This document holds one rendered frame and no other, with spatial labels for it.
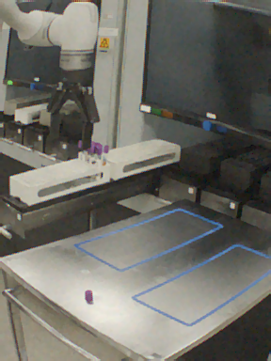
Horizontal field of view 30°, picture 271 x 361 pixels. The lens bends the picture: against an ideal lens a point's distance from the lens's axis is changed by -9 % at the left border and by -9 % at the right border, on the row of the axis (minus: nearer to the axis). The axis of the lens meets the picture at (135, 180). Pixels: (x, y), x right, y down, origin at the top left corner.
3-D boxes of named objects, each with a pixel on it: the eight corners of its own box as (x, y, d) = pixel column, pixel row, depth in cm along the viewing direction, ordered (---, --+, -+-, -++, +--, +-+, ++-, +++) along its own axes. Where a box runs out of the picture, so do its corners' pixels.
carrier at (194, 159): (212, 175, 162) (214, 156, 160) (208, 177, 161) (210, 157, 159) (182, 165, 169) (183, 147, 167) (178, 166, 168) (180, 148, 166)
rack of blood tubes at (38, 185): (86, 176, 159) (87, 155, 157) (110, 185, 153) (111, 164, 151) (9, 198, 138) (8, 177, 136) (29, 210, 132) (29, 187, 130)
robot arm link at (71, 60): (75, 52, 129) (72, 71, 131) (100, 49, 135) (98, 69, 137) (54, 50, 134) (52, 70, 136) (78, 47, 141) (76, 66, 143)
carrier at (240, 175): (251, 189, 153) (254, 170, 151) (248, 191, 151) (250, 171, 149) (222, 179, 160) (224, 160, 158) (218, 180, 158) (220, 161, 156)
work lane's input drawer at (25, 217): (157, 172, 188) (159, 147, 185) (189, 183, 179) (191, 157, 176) (-14, 225, 136) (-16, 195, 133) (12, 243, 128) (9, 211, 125)
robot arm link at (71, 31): (104, 49, 136) (70, 47, 143) (109, 1, 131) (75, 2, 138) (77, 52, 128) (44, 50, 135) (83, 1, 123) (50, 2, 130)
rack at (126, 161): (156, 156, 182) (157, 138, 180) (180, 164, 176) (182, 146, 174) (90, 175, 161) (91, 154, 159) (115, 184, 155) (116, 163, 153)
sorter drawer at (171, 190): (260, 159, 215) (262, 138, 212) (285, 167, 206) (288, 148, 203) (148, 201, 163) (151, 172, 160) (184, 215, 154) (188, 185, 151)
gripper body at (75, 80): (55, 68, 137) (52, 100, 140) (74, 70, 131) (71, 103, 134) (75, 66, 142) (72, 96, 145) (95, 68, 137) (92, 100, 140)
